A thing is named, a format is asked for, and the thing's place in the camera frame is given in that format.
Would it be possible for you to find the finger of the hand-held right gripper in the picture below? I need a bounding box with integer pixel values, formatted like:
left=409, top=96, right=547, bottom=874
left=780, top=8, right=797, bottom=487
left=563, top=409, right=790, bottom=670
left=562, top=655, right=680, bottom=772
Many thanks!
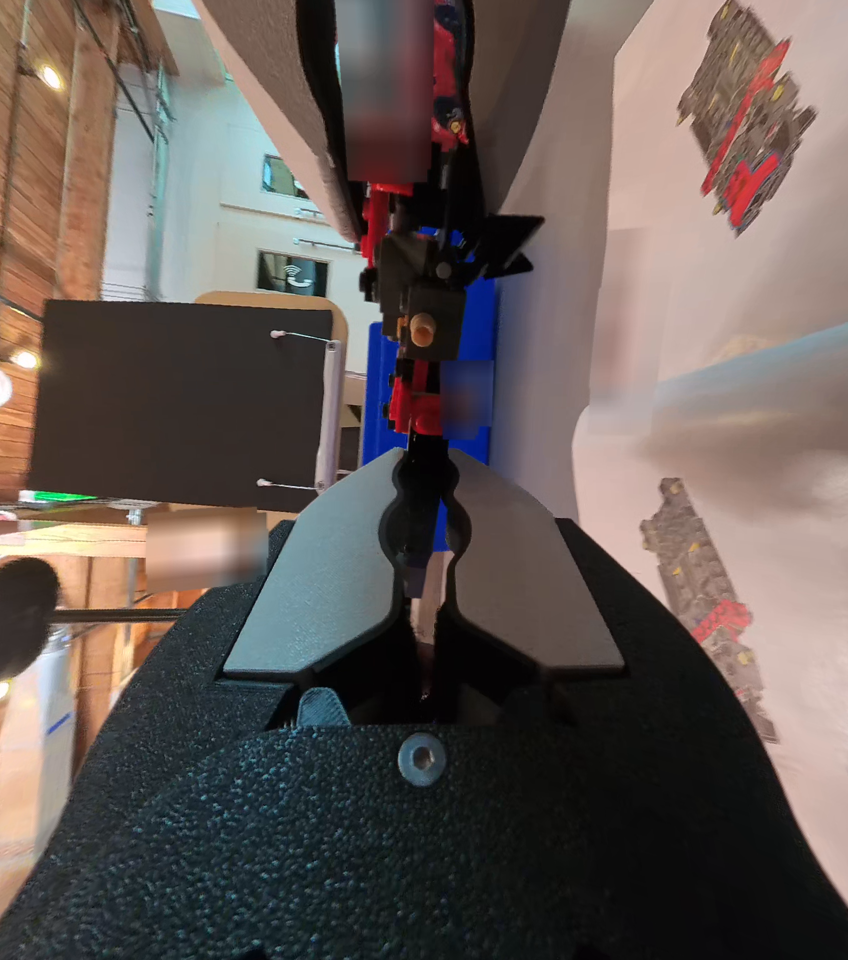
left=461, top=0, right=653, bottom=220
left=191, top=0, right=366, bottom=243

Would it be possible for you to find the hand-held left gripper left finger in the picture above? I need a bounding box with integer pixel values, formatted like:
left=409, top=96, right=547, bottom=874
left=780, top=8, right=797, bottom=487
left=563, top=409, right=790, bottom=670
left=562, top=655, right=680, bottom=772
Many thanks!
left=221, top=447, right=404, bottom=674

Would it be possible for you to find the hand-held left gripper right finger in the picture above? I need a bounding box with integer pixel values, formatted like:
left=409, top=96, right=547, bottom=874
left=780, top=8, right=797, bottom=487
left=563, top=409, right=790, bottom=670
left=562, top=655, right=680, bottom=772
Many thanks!
left=435, top=447, right=627, bottom=672

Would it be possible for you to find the blue plastic bin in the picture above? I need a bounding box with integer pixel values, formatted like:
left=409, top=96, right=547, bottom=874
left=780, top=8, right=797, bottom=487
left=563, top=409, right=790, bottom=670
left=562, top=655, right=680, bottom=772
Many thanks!
left=362, top=225, right=501, bottom=554

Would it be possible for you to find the black red lego car model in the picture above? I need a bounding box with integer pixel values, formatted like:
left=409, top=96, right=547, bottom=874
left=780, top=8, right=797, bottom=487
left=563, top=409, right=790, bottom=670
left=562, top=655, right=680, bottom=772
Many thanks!
left=358, top=0, right=546, bottom=601

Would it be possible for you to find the black felt panel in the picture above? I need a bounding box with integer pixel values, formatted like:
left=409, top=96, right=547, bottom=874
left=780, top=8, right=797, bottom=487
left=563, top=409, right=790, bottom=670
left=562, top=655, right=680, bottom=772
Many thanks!
left=26, top=300, right=335, bottom=511

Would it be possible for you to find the black round pad on rod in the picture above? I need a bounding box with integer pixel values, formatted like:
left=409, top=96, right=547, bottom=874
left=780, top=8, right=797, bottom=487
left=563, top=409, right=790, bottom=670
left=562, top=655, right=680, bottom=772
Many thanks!
left=0, top=557, right=186, bottom=684

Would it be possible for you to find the white instruction booklet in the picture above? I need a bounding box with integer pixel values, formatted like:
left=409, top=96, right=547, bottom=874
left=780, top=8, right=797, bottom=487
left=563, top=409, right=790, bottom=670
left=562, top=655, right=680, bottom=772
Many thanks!
left=572, top=0, right=848, bottom=960

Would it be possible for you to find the silver panel rail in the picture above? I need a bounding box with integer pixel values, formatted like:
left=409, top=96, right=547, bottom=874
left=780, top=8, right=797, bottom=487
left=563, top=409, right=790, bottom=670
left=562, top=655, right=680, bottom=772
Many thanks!
left=315, top=339, right=344, bottom=492

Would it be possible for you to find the dark wall sign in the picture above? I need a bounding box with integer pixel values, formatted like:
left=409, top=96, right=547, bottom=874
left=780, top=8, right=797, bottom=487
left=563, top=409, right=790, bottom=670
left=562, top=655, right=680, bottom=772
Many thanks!
left=256, top=249, right=330, bottom=299

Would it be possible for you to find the light wood rounded frame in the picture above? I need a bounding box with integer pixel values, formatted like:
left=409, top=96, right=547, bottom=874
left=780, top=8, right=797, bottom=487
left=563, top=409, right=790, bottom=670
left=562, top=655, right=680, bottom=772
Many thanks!
left=195, top=291, right=353, bottom=376

